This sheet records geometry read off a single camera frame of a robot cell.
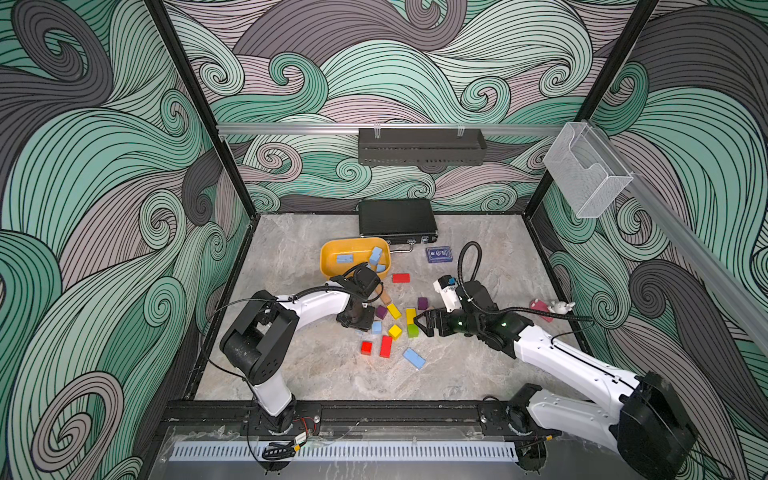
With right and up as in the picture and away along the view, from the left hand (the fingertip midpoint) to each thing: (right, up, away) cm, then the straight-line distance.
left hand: (364, 321), depth 89 cm
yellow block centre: (+9, +2, +4) cm, 10 cm away
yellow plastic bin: (-2, +22, +19) cm, 29 cm away
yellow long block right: (+15, +2, +3) cm, 15 cm away
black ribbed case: (+12, +32, +25) cm, 42 cm away
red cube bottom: (+1, -6, -5) cm, 8 cm away
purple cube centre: (+5, +2, +3) cm, 6 cm away
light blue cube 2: (+5, +15, +12) cm, 20 cm away
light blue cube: (+4, +20, +15) cm, 25 cm away
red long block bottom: (+7, -6, -3) cm, 9 cm away
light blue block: (-8, +18, +15) cm, 25 cm away
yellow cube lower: (+9, -3, -3) cm, 10 cm away
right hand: (+17, +3, -9) cm, 19 cm away
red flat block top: (+12, +11, +13) cm, 21 cm away
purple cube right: (+18, +5, +4) cm, 19 cm away
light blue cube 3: (+4, -1, -2) cm, 5 cm away
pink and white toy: (+58, +5, -3) cm, 58 cm away
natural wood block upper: (+7, +6, +7) cm, 11 cm away
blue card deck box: (+27, +19, +17) cm, 37 cm away
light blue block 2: (+13, -8, -5) cm, 17 cm away
